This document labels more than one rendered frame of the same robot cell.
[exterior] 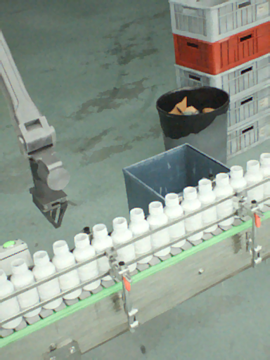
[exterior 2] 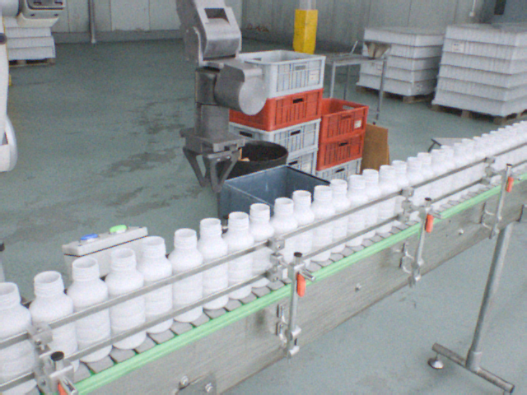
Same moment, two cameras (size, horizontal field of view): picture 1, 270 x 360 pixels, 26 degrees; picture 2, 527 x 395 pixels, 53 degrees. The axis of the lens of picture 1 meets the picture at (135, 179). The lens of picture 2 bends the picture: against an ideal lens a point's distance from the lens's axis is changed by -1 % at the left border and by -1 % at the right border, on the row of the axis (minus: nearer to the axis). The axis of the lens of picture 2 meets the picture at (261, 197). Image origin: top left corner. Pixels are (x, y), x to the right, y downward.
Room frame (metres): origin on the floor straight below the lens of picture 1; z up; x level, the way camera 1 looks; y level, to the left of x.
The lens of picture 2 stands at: (0.44, 0.38, 1.57)
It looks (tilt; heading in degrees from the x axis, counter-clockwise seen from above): 22 degrees down; 343
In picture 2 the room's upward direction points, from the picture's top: 3 degrees clockwise
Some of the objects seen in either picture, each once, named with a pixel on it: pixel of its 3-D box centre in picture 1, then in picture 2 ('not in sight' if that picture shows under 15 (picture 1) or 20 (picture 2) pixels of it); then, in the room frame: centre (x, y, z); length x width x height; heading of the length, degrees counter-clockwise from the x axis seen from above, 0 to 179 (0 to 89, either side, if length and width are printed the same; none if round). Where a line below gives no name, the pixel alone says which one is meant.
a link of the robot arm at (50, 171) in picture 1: (46, 157); (230, 68); (1.25, 0.20, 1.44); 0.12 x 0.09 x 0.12; 28
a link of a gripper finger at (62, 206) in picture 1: (52, 209); (212, 164); (1.28, 0.22, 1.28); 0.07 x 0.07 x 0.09; 27
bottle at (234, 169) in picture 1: (237, 191); (394, 192); (1.55, -0.31, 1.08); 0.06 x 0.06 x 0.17
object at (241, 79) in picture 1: (226, 72); (272, 134); (3.95, -0.74, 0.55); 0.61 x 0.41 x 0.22; 124
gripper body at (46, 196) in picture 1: (46, 185); (212, 123); (1.28, 0.22, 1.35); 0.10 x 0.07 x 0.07; 27
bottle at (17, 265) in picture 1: (24, 287); (154, 284); (1.23, 0.33, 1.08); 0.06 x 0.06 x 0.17
